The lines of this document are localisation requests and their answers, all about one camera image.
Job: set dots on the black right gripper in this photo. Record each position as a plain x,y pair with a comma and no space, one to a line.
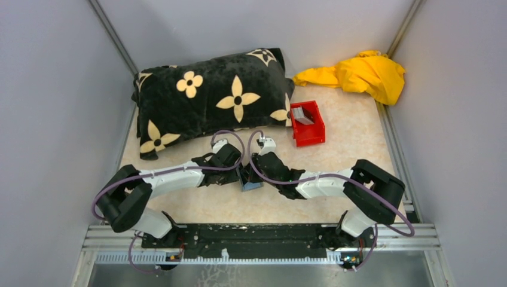
255,156

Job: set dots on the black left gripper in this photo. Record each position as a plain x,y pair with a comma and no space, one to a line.
231,179

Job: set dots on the grey leather card holder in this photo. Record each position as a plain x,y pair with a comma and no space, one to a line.
248,178

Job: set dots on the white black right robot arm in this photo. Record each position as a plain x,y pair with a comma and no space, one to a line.
375,193

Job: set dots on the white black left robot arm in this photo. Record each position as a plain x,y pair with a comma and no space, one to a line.
124,199

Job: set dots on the stack of credit cards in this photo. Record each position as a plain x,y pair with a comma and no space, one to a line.
302,115

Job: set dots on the red plastic bin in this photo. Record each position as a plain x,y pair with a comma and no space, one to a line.
306,135

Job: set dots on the black floral pillow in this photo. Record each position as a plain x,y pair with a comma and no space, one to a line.
177,103

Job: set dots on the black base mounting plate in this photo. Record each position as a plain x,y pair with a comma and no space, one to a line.
258,251

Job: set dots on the yellow cloth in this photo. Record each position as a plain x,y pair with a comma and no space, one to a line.
371,72

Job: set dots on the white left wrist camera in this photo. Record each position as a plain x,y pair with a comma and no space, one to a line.
216,146

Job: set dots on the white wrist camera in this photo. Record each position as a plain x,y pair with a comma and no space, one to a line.
216,146
266,145

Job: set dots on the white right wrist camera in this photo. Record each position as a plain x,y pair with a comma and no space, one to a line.
266,145

